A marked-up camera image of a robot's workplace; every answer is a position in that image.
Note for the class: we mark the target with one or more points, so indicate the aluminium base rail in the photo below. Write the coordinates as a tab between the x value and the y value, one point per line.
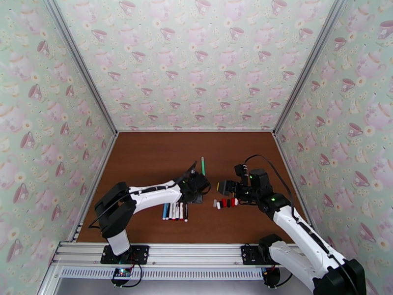
190	255

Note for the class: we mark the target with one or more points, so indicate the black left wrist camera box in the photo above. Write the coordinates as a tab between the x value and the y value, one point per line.
199	179

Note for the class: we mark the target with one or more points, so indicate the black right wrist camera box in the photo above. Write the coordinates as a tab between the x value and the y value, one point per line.
239	171

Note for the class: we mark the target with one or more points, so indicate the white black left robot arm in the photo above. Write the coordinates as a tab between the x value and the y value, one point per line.
153	194

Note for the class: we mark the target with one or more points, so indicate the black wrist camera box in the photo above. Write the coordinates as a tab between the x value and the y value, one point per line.
239	171
199	179

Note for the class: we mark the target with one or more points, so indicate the row of marker caps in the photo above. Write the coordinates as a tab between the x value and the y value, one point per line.
235	202

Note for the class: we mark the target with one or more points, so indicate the aluminium frame post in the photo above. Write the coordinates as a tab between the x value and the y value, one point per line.
82	66
308	63

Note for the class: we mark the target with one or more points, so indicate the green pen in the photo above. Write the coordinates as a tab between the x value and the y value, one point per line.
203	165

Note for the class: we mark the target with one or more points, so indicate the blue marker pen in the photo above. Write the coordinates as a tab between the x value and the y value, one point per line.
165	211

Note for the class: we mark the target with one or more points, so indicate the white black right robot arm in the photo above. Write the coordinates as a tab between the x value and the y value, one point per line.
304	235

